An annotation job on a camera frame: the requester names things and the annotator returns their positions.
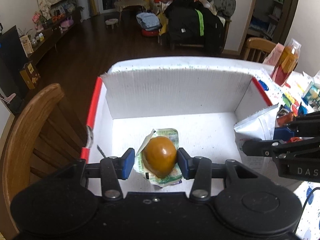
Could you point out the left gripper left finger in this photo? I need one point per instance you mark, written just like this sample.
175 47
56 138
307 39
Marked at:
127 162

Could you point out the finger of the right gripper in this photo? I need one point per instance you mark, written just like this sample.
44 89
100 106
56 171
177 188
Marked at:
260 148
283 133

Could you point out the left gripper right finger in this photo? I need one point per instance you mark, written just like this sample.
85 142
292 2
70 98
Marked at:
185 163

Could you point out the white snack packet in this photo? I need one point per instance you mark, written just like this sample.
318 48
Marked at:
259 125

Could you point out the brown egg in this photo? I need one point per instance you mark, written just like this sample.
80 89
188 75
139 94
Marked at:
157 158

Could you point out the dark red foil bag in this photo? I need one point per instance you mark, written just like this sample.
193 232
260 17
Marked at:
284 119

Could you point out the blue snack packet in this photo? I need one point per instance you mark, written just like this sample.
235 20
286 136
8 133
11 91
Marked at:
302 110

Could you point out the balloon pattern tablecloth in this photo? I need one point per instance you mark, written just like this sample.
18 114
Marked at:
290 96

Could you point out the green tissue pack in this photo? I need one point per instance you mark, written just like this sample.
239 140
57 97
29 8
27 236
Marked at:
311 94

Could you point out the red white cardboard box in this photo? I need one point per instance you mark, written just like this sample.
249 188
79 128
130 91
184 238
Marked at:
202 104

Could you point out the orange drink bottle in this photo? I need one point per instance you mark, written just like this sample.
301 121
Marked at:
286 63

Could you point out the pink cloth on chair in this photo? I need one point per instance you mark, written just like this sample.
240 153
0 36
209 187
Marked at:
274 55

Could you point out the wooden chair near box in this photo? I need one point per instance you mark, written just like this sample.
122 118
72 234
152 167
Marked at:
46 136

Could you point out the wooden chair far side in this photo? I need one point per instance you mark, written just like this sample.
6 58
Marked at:
257 49

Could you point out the yellow brown box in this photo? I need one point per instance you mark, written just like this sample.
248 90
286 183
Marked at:
30 75

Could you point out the black jacket green stripe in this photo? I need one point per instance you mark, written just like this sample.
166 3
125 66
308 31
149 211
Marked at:
190 23

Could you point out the grey clothes pile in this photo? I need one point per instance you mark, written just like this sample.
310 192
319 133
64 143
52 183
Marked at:
225 8

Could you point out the small white stool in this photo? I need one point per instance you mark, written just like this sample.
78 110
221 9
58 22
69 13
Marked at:
111 23

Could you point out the blue folded cloth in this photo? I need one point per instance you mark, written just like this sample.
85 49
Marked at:
148 21

